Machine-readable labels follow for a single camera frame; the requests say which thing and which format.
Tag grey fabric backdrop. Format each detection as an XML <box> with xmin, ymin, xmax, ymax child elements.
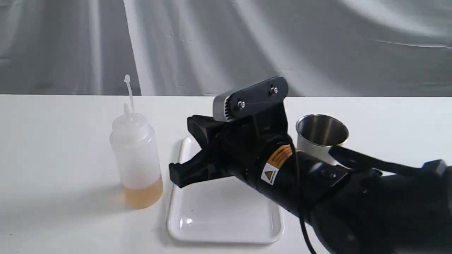
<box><xmin>0</xmin><ymin>0</ymin><xmax>451</xmax><ymax>97</ymax></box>

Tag white rectangular plastic tray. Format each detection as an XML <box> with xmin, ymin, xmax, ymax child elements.
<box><xmin>167</xmin><ymin>135</ymin><xmax>284</xmax><ymax>244</ymax></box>

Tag stainless steel cup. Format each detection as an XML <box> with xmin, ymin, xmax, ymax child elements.
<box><xmin>295</xmin><ymin>114</ymin><xmax>349</xmax><ymax>165</ymax></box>

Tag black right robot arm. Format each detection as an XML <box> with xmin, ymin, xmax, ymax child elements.
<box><xmin>168</xmin><ymin>102</ymin><xmax>452</xmax><ymax>254</ymax></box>

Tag clear plastic squeeze bottle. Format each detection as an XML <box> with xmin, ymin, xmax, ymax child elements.
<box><xmin>109</xmin><ymin>74</ymin><xmax>164</xmax><ymax>209</ymax></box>

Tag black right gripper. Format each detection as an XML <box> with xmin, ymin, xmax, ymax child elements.
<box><xmin>168</xmin><ymin>102</ymin><xmax>293</xmax><ymax>188</ymax></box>

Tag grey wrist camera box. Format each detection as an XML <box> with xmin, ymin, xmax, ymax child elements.
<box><xmin>213</xmin><ymin>77</ymin><xmax>289</xmax><ymax>122</ymax></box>

